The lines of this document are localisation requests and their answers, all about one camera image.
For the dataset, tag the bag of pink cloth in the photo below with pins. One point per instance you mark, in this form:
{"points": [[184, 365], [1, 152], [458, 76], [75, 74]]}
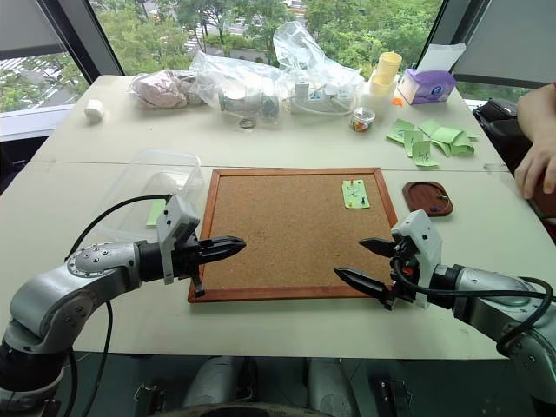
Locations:
{"points": [[158, 89]]}

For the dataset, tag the dark wooden tray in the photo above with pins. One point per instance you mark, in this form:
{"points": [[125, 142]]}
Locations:
{"points": [[423, 195]]}

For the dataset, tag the person's bare hand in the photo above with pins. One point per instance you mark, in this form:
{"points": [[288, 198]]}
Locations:
{"points": [[540, 169]]}

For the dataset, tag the person's bare forearm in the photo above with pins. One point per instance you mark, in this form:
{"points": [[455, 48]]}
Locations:
{"points": [[538, 113]]}

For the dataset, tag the clear bag with metal parts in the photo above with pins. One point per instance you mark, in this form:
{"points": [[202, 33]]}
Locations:
{"points": [[243, 91]]}

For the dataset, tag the clear bag with power strip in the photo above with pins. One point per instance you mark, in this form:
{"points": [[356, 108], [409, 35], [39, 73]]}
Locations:
{"points": [[313, 56]]}

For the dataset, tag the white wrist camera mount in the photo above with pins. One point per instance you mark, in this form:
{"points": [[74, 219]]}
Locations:
{"points": [[419, 234], [176, 217]]}

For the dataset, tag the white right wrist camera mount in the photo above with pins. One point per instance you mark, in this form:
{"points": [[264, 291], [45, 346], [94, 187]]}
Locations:
{"points": [[419, 234]]}

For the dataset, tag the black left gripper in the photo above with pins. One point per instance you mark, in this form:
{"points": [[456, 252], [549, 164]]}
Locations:
{"points": [[187, 258]]}

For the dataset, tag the purple tissue box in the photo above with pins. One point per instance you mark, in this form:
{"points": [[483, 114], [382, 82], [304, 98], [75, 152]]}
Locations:
{"points": [[428, 87]]}

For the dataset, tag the white tape roll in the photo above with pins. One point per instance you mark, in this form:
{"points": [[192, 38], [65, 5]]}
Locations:
{"points": [[94, 111]]}

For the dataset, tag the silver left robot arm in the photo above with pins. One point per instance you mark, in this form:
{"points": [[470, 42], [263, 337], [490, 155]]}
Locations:
{"points": [[65, 286]]}

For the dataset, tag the stack of cream cups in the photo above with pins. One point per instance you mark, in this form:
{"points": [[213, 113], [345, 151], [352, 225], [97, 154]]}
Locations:
{"points": [[384, 78]]}

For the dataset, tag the grey roller blind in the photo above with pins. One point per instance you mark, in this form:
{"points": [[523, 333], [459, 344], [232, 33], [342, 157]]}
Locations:
{"points": [[508, 39], [30, 26]]}

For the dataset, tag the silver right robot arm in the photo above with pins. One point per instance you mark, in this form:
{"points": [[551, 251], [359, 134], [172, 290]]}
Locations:
{"points": [[491, 295]]}

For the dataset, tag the green pinned paper note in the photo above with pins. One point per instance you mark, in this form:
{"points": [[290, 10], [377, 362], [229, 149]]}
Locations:
{"points": [[355, 193]]}

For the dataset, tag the wood framed cork board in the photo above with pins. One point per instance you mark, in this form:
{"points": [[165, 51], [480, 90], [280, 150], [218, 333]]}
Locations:
{"points": [[282, 230]]}

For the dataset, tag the dark window frame post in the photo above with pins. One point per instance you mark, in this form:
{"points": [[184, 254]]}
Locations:
{"points": [[82, 39], [436, 26]]}

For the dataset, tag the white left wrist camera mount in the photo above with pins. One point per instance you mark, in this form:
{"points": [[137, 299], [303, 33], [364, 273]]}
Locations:
{"points": [[176, 217]]}

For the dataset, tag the black bag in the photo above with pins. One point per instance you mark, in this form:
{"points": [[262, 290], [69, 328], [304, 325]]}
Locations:
{"points": [[499, 130]]}

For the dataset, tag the small cup of pins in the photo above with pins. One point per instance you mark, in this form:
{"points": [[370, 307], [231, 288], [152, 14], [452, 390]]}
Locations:
{"points": [[362, 121]]}

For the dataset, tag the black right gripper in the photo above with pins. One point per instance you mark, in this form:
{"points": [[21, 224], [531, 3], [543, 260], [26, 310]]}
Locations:
{"points": [[404, 282]]}

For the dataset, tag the clear plastic container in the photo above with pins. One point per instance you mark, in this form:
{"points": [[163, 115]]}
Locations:
{"points": [[143, 178]]}

